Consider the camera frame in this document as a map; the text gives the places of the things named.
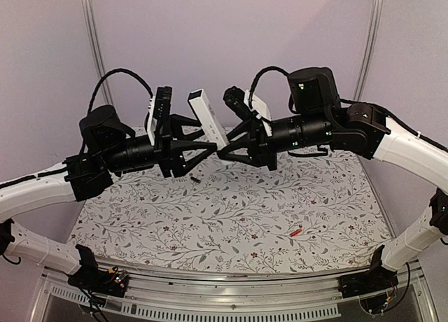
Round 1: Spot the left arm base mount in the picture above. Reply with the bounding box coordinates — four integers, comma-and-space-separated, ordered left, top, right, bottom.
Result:
68, 244, 130, 298

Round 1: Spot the right aluminium post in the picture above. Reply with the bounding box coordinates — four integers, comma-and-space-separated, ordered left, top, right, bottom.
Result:
353, 0, 384, 102

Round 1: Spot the left aluminium post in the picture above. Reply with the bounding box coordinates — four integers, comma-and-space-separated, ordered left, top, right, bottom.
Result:
78, 0, 115, 106

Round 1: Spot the aluminium front rail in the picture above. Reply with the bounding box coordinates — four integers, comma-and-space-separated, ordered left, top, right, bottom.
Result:
30, 258, 442, 321

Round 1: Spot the white remote control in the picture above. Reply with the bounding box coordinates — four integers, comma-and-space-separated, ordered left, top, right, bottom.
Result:
188, 89, 229, 150

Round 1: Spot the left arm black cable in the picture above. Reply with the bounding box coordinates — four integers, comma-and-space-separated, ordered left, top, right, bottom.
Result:
85, 68, 155, 120

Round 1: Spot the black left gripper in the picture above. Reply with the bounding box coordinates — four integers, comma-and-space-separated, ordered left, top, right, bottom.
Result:
102, 113, 217, 176

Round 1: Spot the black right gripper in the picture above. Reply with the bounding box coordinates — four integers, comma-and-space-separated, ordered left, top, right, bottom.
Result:
216, 111, 333, 170

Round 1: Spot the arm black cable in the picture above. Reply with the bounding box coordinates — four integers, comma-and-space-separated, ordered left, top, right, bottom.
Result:
85, 68, 155, 120
252, 66, 291, 92

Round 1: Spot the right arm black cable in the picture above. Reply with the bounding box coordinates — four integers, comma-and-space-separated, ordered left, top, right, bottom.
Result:
252, 66, 291, 92

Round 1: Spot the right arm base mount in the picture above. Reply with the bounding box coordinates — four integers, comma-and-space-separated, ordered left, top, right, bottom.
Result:
338, 245, 398, 314

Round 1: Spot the red battery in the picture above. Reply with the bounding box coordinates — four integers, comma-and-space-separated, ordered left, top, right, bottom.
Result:
290, 227, 302, 237

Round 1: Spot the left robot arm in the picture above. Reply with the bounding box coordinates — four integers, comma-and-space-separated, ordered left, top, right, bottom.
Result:
1, 105, 217, 290

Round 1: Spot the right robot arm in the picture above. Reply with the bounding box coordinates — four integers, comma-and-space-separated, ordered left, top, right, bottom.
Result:
218, 67, 447, 291

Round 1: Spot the aluminium post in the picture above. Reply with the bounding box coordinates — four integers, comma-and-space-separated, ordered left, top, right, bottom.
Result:
78, 0, 115, 106
353, 0, 384, 102

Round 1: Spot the floral patterned table mat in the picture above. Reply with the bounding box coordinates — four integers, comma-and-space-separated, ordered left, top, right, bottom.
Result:
69, 152, 391, 274

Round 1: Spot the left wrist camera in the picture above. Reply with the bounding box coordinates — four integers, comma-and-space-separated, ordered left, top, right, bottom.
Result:
143, 86, 172, 146

